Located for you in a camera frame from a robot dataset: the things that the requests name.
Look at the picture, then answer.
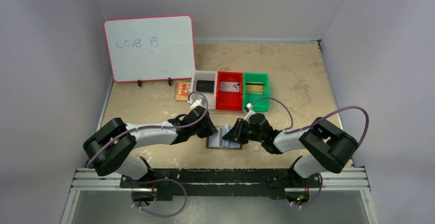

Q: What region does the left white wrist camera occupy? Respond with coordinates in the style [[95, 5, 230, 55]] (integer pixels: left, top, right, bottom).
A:
[[189, 98, 208, 110]]

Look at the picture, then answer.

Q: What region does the brown leather card holder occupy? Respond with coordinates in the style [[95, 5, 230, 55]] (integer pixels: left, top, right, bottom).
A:
[[206, 125, 242, 150]]

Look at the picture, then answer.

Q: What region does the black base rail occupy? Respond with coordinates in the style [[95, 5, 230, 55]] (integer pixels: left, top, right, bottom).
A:
[[120, 168, 321, 201]]

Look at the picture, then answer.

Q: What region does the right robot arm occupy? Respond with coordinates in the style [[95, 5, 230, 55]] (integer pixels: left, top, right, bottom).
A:
[[223, 114, 359, 187]]

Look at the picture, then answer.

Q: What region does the red plastic bin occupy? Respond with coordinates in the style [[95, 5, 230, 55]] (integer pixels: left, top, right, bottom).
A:
[[216, 71, 243, 111]]

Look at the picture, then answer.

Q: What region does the pink framed whiteboard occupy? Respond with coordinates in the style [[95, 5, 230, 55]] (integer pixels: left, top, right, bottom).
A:
[[104, 14, 196, 83]]

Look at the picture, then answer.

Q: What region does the green plastic bin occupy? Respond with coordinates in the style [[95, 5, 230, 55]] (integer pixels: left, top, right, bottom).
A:
[[242, 72, 270, 112]]

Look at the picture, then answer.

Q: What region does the white plastic bin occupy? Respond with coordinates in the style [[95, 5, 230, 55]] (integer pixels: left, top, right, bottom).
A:
[[190, 70, 218, 109]]

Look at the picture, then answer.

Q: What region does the black card in white bin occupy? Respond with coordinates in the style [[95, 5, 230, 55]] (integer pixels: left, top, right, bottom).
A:
[[195, 80, 215, 93]]

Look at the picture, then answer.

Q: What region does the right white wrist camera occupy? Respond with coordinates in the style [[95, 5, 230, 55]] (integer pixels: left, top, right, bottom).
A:
[[243, 103, 255, 116]]

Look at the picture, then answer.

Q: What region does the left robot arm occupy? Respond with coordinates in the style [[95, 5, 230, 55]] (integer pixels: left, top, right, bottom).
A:
[[83, 106, 218, 188]]

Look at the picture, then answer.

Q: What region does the aluminium frame rail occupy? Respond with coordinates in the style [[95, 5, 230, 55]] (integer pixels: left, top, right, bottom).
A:
[[61, 168, 379, 223]]

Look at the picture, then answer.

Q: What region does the orange patterned card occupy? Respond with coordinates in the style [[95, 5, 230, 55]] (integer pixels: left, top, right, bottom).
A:
[[174, 82, 191, 101]]

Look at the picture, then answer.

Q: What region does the silver card in red bin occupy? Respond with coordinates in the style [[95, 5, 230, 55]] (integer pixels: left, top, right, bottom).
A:
[[219, 82, 240, 93]]

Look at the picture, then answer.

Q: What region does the gold card in green bin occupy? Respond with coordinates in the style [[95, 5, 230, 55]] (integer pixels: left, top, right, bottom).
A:
[[245, 82, 264, 95]]

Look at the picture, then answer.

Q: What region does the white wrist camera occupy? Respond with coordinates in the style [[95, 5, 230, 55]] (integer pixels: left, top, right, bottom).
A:
[[243, 103, 255, 116], [189, 98, 208, 110]]

